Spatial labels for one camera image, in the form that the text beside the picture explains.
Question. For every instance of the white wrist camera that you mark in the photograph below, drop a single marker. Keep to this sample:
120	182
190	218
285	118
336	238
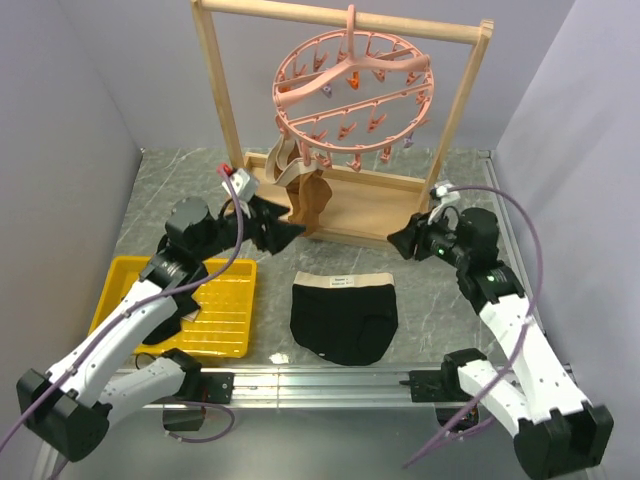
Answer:
239	181
445	196

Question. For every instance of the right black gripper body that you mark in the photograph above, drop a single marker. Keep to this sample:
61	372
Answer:
436	239

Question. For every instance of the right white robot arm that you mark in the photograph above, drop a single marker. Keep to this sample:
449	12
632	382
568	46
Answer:
556	430

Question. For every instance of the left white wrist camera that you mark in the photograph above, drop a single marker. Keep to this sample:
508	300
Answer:
239	181

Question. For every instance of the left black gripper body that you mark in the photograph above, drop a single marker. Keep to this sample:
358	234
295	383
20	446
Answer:
253	228

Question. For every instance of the black underwear in tray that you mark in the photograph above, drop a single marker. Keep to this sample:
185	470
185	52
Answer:
186	306

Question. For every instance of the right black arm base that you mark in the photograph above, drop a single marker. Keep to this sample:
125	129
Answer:
440	390

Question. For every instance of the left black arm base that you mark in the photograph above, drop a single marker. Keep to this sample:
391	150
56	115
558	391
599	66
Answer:
203	415

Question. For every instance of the black underwear beige waistband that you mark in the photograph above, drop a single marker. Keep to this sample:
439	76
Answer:
349	320

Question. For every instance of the brown underwear striped waistband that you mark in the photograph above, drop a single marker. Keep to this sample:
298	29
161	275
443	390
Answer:
300	173

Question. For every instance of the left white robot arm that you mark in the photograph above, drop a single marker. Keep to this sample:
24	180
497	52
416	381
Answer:
72	405

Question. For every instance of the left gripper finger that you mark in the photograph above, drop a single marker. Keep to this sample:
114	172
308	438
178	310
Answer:
264	209
277	236

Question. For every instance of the pink round clip hanger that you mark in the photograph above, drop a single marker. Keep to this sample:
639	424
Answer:
349	92

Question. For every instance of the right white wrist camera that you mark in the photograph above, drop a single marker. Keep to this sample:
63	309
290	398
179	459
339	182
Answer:
445	196

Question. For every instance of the wooden hanging rack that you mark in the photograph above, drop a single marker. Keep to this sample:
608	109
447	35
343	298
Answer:
365	206

